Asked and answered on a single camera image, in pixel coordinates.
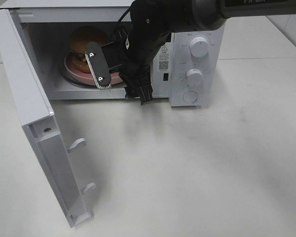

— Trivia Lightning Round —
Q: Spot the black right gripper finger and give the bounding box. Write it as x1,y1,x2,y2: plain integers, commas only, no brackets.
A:
119,73,153,105

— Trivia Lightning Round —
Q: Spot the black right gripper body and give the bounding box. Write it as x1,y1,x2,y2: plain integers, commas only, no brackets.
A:
119,29,171,81

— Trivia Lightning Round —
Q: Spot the pink round plate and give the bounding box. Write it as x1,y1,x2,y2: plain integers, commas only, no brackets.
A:
64,54,123,86

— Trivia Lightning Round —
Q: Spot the round white door-release button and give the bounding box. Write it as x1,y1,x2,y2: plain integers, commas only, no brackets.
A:
183,91,198,104

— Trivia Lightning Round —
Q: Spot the toy hamburger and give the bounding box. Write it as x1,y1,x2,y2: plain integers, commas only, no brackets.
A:
69,26,109,74

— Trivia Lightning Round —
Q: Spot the white microwave door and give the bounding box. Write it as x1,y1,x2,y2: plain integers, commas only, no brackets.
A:
0,9,95,227

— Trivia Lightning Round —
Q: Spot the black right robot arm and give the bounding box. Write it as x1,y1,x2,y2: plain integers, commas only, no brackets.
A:
119,0,296,104

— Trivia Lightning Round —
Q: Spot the white microwave oven body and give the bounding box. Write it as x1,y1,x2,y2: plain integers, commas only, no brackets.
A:
0,0,224,107

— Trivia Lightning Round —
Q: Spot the lower white microwave knob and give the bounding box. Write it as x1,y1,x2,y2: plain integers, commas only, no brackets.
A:
186,69,204,87

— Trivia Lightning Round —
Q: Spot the white microwave knob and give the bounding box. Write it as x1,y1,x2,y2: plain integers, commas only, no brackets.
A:
186,69,204,87
189,36,209,58

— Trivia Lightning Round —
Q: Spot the upper white microwave knob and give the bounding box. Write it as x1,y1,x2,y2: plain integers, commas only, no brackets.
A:
189,36,209,58

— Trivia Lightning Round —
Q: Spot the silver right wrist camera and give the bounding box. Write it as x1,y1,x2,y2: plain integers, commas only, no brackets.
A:
85,41,122,89

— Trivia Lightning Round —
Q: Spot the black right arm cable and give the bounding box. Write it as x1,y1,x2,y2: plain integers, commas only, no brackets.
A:
109,7,134,47

